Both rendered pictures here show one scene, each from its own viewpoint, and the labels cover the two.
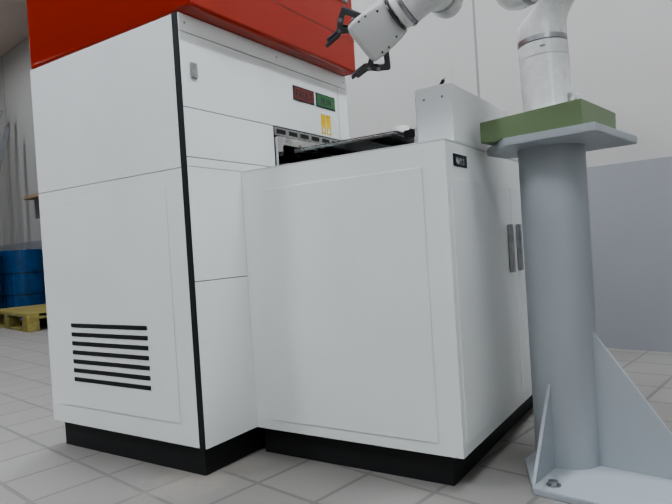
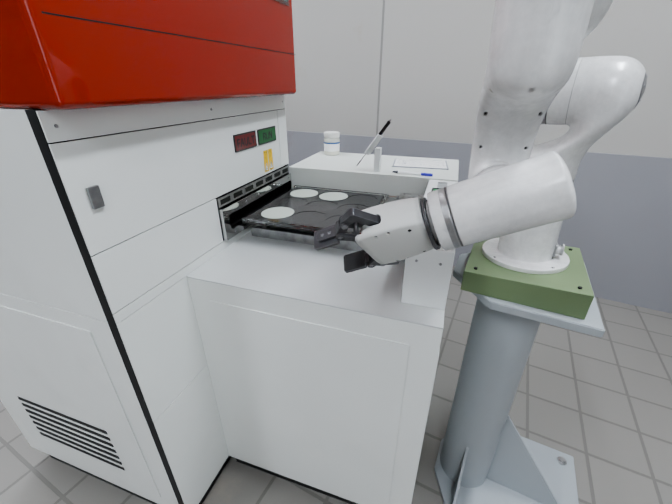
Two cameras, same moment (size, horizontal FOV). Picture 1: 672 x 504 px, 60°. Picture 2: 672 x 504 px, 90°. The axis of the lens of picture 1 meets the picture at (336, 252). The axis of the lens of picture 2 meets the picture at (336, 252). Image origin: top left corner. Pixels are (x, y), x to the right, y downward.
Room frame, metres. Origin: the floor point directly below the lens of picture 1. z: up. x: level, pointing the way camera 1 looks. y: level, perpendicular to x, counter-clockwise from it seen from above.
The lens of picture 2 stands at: (0.87, 0.08, 1.26)
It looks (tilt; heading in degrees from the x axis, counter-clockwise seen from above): 27 degrees down; 345
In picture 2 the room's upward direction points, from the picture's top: straight up
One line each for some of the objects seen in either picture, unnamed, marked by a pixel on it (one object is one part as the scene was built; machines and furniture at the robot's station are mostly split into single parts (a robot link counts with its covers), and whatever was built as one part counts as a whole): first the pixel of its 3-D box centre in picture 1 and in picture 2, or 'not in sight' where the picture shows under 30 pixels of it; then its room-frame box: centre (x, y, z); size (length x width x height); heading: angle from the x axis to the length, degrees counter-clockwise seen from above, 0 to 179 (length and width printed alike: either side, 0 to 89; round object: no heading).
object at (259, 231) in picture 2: not in sight; (326, 240); (1.75, -0.12, 0.84); 0.50 x 0.02 x 0.03; 57
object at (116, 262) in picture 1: (214, 304); (171, 325); (2.03, 0.44, 0.41); 0.82 x 0.70 x 0.82; 147
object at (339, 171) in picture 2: not in sight; (376, 180); (2.15, -0.43, 0.89); 0.62 x 0.35 x 0.14; 57
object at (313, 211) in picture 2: (372, 148); (321, 206); (1.88, -0.14, 0.90); 0.34 x 0.34 x 0.01; 57
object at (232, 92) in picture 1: (278, 113); (220, 177); (1.85, 0.15, 1.02); 0.81 x 0.03 x 0.40; 147
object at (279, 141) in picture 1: (317, 157); (262, 201); (1.99, 0.04, 0.89); 0.44 x 0.02 x 0.10; 147
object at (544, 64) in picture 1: (545, 82); (531, 220); (1.47, -0.56, 0.97); 0.19 x 0.19 x 0.18
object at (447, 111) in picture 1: (473, 129); (435, 230); (1.63, -0.41, 0.89); 0.55 x 0.09 x 0.14; 147
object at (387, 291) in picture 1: (421, 296); (355, 319); (1.89, -0.27, 0.41); 0.96 x 0.64 x 0.82; 147
